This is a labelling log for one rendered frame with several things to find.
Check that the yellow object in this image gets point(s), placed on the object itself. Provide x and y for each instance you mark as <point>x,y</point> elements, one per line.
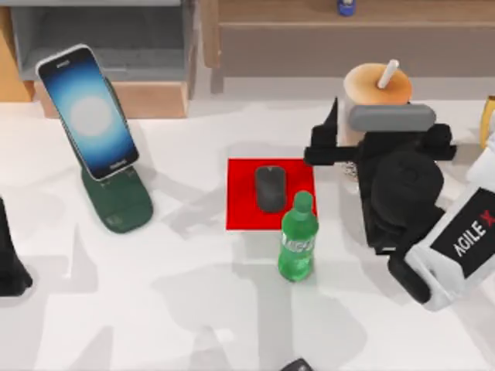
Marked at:
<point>488,123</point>

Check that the brown cup with white straw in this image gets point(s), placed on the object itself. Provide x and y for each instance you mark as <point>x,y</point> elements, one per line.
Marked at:
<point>367,89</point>

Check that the dark grey computer mouse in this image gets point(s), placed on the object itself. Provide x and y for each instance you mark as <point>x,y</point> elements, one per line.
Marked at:
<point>270,189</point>

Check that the wooden open shelf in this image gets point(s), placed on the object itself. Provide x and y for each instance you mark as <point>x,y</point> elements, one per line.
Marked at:
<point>309,42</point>

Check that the red square mat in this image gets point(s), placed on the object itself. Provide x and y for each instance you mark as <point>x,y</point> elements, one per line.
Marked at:
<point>243,193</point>

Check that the green bottle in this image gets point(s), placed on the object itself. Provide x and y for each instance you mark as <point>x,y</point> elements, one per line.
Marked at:
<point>297,247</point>

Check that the small blue object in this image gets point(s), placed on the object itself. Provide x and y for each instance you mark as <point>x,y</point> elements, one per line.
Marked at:
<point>345,7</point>

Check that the dark green phone stand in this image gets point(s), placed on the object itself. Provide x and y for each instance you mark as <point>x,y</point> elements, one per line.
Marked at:
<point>120,208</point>

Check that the dark grey object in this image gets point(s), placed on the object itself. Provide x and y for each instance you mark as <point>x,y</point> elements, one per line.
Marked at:
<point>295,365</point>

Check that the smartphone with blue screen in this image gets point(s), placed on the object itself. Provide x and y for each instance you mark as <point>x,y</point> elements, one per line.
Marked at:
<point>89,112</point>

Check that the wooden cupboard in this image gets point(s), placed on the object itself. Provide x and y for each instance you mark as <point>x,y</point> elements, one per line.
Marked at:
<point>13,58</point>

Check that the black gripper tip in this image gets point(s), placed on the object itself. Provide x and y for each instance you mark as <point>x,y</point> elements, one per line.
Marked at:
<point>11,255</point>

